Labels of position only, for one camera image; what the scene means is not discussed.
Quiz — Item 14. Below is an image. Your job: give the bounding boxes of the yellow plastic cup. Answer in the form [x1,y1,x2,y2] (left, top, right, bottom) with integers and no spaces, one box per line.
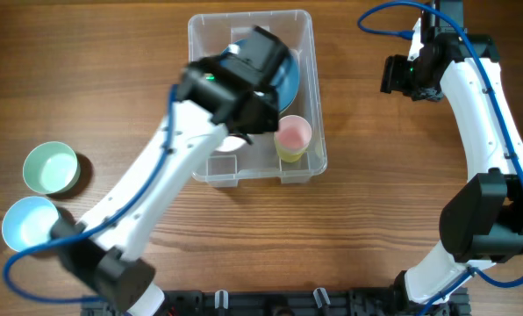
[276,147,306,163]

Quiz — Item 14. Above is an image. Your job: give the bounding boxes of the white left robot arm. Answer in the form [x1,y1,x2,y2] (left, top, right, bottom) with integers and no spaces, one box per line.
[50,54,290,315]

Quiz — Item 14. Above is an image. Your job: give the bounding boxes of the light blue bowl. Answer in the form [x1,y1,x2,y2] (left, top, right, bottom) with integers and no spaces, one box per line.
[1,196,60,252]

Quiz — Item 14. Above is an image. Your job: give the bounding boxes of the clear plastic storage container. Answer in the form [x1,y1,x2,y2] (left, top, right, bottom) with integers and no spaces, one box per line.
[188,10,327,187]

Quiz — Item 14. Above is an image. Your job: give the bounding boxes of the pink plastic bowl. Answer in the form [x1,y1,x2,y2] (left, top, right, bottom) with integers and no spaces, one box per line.
[216,136,247,153]

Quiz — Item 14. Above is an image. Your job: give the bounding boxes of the pale green plastic cup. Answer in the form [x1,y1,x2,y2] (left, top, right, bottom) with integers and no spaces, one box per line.
[275,142,308,156]

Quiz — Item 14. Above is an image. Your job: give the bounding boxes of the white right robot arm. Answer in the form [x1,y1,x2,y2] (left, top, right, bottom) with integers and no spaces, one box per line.
[381,30,523,305]

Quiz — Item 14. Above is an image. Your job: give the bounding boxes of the pink plastic cup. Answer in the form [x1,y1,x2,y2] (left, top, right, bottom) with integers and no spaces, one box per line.
[274,115,312,149]

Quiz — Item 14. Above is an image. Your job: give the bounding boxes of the mint green bowl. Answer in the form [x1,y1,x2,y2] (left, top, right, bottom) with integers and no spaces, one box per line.
[22,141,81,195]

